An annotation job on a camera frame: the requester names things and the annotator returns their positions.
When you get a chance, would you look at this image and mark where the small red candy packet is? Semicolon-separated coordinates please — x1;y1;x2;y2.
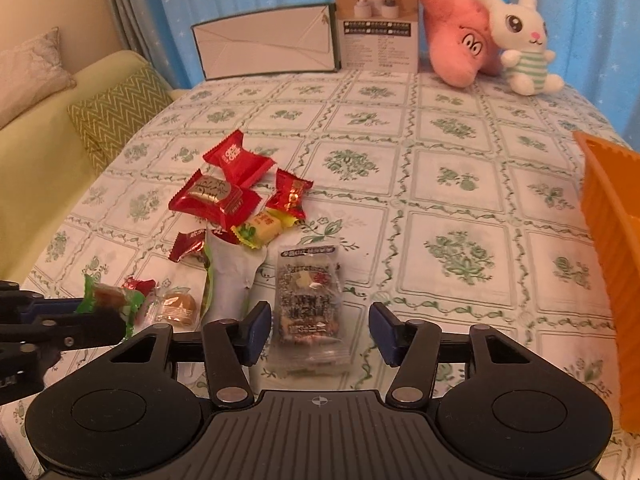
122;276;156;297

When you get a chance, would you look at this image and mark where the red gold label snack packet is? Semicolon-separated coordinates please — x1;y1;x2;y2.
168;170;262;231

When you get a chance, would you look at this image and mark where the white bunny plush toy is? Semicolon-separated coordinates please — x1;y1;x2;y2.
480;0;564;96

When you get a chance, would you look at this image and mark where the beige patterned cushion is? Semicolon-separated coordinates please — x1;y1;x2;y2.
0;27;76;128

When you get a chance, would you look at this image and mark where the white flat envelope box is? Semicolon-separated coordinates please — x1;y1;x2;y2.
192;3;341;80

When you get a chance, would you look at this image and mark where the pink plush toy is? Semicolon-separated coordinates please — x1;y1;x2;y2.
419;0;501;89

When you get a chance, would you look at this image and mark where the dark red snack packet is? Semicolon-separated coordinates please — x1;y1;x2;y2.
168;229;239;263

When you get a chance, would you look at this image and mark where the clear wrapped brown pastry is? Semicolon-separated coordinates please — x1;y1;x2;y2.
136;287;198;330

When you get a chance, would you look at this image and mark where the green zigzag cushion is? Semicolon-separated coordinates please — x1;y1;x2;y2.
67;65;172;176

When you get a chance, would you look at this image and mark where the clear mixed nuts packet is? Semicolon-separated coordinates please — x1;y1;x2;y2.
268;243;350;375

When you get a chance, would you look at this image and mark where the yellow green candy packet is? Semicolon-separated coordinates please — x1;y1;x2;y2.
231;208;298;249

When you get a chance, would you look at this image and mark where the red gold candy packet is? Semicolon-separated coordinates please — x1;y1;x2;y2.
266;169;314;220

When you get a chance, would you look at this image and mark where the floral green white tablecloth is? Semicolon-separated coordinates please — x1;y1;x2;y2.
0;65;640;480

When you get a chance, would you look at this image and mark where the brown white product box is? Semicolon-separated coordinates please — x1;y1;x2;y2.
335;0;420;74

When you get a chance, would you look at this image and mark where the green candy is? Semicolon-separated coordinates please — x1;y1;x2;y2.
75;274;145;340

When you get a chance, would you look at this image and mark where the green edged silver snack packet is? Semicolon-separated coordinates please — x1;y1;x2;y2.
201;230;267;326

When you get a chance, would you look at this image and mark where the red pillow snack packet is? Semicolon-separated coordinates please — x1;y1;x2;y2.
203;130;274;188

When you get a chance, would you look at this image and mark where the blue star curtain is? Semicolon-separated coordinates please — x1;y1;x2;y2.
98;0;640;151

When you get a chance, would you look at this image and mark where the orange plastic basket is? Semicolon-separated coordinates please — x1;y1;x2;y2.
573;131;640;434

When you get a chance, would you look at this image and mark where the yellow green sofa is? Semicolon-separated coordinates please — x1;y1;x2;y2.
1;50;149;282

